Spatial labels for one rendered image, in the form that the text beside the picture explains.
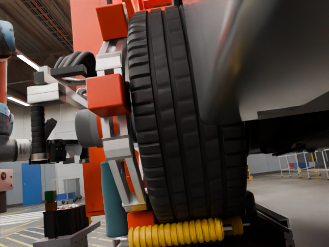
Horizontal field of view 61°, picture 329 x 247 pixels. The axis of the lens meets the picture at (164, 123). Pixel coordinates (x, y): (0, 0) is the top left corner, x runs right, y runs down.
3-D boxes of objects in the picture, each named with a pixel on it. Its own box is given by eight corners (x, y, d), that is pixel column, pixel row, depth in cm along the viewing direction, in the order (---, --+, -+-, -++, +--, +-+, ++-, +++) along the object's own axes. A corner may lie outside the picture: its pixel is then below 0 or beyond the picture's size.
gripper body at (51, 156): (60, 162, 106) (26, 165, 98) (59, 140, 108) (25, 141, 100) (68, 160, 101) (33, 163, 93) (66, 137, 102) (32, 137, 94)
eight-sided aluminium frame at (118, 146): (138, 220, 61) (114, -5, 70) (108, 224, 61) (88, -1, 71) (160, 197, 114) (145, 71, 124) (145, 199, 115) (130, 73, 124)
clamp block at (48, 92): (59, 99, 75) (58, 80, 76) (26, 104, 75) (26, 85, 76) (67, 103, 80) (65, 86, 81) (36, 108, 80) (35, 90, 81)
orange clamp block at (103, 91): (132, 113, 65) (124, 105, 56) (99, 118, 65) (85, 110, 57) (129, 85, 66) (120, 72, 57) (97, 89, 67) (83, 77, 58)
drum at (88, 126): (143, 138, 84) (137, 94, 86) (74, 148, 85) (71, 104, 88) (149, 143, 98) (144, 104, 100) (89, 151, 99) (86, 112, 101)
